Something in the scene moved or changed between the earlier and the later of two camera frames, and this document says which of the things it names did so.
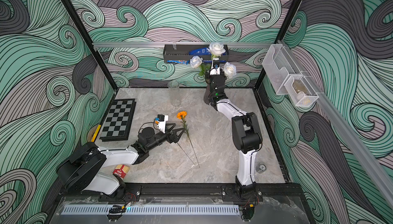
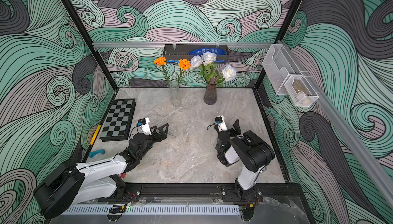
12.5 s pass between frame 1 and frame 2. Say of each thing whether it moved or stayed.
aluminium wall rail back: stayed
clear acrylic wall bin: stayed
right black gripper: moved
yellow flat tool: stayed
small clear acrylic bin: stayed
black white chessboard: stayed
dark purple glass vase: stayed
